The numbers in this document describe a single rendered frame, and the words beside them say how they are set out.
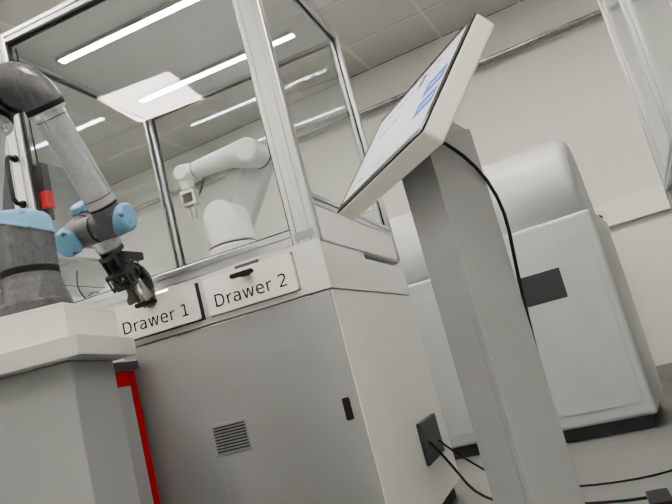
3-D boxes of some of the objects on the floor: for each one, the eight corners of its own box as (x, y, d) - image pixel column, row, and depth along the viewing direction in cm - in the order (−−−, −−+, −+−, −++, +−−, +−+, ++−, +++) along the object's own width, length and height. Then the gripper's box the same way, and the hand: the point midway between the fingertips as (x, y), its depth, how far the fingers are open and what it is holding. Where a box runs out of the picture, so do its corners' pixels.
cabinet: (412, 587, 172) (334, 285, 186) (89, 636, 202) (43, 374, 216) (468, 492, 262) (412, 294, 275) (238, 536, 292) (198, 355, 306)
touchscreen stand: (504, 702, 108) (344, 116, 125) (395, 627, 149) (286, 194, 167) (728, 591, 125) (559, 91, 143) (575, 552, 167) (459, 168, 184)
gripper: (87, 262, 188) (126, 323, 196) (118, 251, 185) (157, 313, 193) (100, 248, 195) (138, 306, 204) (131, 237, 192) (168, 297, 200)
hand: (149, 301), depth 200 cm, fingers closed on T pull, 3 cm apart
